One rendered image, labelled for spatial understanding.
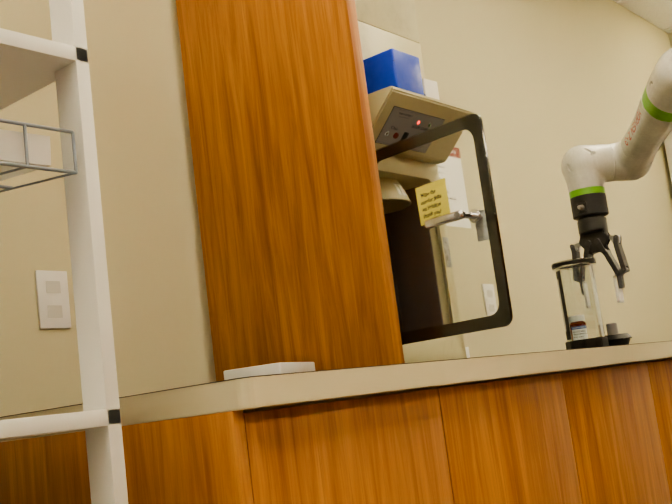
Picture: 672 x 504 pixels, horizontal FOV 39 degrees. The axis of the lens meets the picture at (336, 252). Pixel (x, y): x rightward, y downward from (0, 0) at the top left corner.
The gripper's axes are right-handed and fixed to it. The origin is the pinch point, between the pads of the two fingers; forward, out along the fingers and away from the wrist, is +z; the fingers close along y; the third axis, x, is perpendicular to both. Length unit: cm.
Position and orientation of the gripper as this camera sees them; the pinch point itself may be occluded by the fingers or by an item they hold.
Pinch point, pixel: (604, 294)
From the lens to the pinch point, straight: 255.9
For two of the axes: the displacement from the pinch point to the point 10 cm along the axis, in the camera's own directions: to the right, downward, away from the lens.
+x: 6.5, 0.4, 7.5
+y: 7.5, -2.0, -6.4
